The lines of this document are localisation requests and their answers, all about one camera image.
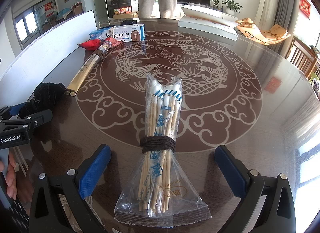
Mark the red packet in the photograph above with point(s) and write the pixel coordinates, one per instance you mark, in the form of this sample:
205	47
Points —
90	44

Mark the blue umbrella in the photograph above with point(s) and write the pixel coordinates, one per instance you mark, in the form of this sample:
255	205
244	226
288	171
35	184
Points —
64	12

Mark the red wall decoration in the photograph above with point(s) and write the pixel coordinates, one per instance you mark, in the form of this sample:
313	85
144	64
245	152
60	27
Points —
305	5

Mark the small potted plant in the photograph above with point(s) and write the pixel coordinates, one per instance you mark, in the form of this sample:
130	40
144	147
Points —
215	4

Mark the white foam board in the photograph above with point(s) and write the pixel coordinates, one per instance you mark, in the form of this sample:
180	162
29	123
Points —
50	42

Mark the grey curtain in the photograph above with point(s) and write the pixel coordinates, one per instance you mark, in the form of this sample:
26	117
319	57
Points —
290	10

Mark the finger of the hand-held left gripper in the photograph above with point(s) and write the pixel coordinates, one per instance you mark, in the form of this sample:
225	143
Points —
13	110
37	121

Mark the white flat box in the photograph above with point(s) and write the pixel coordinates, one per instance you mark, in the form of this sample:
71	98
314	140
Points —
207	26

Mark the cardboard box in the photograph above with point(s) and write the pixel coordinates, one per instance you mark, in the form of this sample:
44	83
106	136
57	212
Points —
125	15

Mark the white television cabinet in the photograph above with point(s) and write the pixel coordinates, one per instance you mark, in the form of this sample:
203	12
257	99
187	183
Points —
240	15

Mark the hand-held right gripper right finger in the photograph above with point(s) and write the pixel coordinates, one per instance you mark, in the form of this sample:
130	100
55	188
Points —
231	170

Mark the blue white cream box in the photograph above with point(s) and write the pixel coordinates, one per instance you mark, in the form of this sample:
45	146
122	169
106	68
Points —
125	34

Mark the red window sign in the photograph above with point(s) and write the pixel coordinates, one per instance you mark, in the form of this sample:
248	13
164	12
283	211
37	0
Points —
49	9

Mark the large potted plant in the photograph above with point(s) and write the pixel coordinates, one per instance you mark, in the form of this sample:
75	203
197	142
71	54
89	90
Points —
232	5

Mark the bagged chopstick bundle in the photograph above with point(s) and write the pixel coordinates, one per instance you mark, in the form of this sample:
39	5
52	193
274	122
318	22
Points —
157	128

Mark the window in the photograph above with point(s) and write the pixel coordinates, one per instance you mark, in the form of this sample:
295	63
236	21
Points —
25	26

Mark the beige curtain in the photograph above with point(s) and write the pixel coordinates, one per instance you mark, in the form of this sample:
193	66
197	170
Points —
266	0

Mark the black velvet scrunchie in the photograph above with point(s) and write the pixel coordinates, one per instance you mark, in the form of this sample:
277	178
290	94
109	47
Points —
47	92

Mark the dark cloth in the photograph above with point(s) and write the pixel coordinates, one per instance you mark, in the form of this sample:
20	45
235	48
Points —
125	22

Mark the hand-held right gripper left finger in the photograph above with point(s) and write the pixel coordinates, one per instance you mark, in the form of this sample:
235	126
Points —
96	170

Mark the person's left hand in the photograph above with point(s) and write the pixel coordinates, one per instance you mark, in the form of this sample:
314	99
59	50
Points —
11	175

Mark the orange lounge chair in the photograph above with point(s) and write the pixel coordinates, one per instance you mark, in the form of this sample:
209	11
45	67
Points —
267	34

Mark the wooden chair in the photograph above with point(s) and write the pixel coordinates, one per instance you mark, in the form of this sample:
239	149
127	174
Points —
302	57

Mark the clear tube with gold sticks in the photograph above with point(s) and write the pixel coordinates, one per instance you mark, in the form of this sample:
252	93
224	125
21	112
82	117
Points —
87	70

